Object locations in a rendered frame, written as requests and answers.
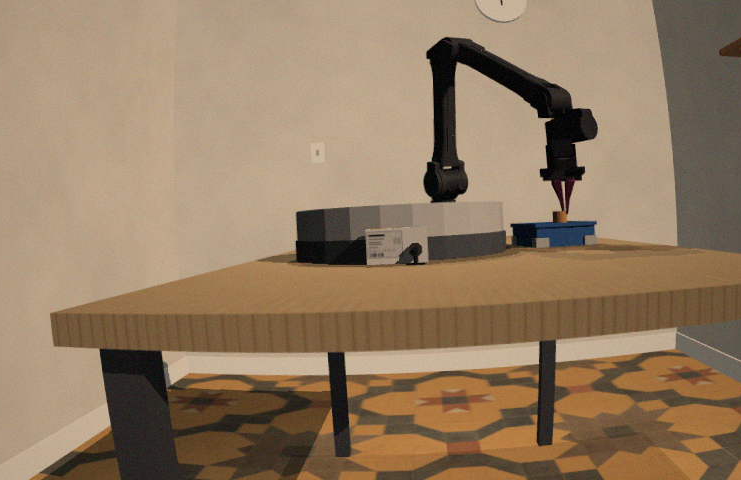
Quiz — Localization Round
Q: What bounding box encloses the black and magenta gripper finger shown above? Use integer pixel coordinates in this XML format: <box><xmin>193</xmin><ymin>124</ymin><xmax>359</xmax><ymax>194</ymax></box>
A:
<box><xmin>565</xmin><ymin>179</ymin><xmax>575</xmax><ymax>214</ymax></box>
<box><xmin>552</xmin><ymin>180</ymin><xmax>564</xmax><ymax>211</ymax></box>

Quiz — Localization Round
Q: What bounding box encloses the blue crate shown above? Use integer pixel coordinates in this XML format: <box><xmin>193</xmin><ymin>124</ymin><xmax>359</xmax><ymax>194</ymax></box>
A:
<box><xmin>510</xmin><ymin>221</ymin><xmax>597</xmax><ymax>248</ymax></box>

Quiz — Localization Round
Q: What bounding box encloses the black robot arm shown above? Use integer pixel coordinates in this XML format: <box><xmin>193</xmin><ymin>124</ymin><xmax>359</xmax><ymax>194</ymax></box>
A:
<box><xmin>423</xmin><ymin>37</ymin><xmax>598</xmax><ymax>203</ymax></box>

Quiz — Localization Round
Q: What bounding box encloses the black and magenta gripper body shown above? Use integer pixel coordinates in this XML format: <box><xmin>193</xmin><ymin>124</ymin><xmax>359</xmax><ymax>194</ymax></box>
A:
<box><xmin>540</xmin><ymin>166</ymin><xmax>585</xmax><ymax>182</ymax></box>

